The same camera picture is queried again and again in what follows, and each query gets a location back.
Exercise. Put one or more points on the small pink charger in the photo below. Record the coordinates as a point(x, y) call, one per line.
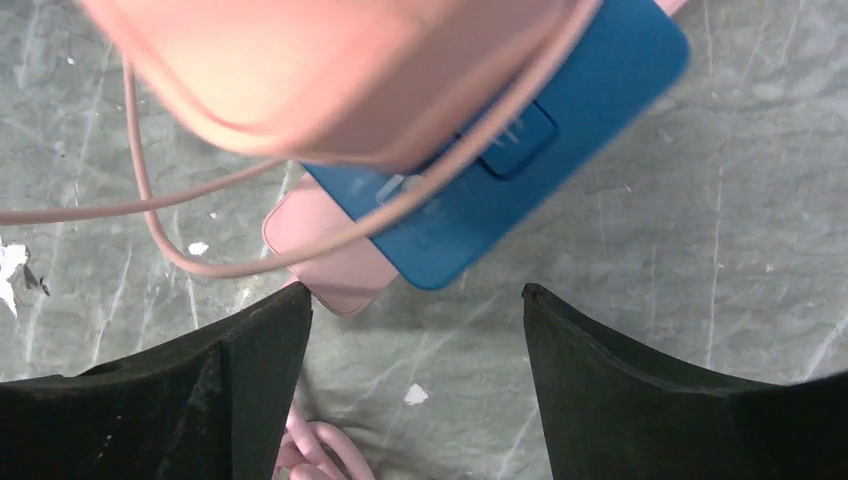
point(370, 83)

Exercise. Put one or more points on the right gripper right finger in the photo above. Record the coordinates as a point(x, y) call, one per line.
point(614, 408)

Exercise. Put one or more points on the pink power strip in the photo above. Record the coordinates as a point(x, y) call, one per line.
point(344, 281)

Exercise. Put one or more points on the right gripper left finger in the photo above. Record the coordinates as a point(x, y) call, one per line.
point(210, 404)

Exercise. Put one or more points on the blue cube adapter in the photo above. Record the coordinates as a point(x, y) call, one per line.
point(630, 55)

